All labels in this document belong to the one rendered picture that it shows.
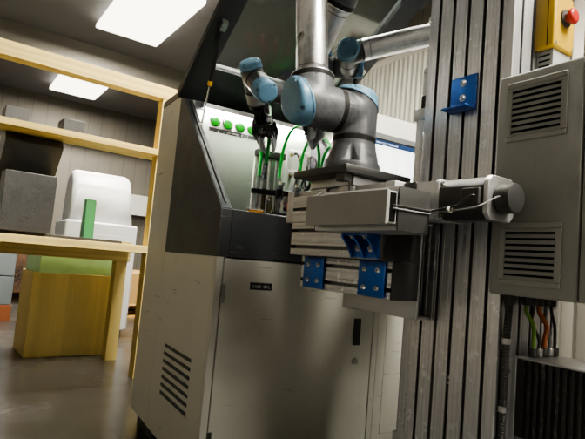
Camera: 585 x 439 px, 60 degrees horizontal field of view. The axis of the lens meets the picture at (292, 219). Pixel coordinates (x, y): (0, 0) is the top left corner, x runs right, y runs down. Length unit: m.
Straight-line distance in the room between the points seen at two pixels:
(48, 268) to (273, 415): 2.42
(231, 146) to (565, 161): 1.54
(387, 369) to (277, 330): 0.53
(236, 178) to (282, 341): 0.83
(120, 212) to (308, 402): 3.29
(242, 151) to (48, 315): 2.11
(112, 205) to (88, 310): 1.21
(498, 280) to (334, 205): 0.37
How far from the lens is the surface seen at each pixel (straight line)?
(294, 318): 1.83
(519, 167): 1.15
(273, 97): 1.65
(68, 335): 3.99
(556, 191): 1.11
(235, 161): 2.31
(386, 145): 2.52
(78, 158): 8.60
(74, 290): 3.95
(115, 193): 4.90
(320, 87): 1.31
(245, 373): 1.77
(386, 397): 2.14
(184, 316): 1.92
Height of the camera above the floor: 0.79
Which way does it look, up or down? 5 degrees up
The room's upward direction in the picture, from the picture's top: 5 degrees clockwise
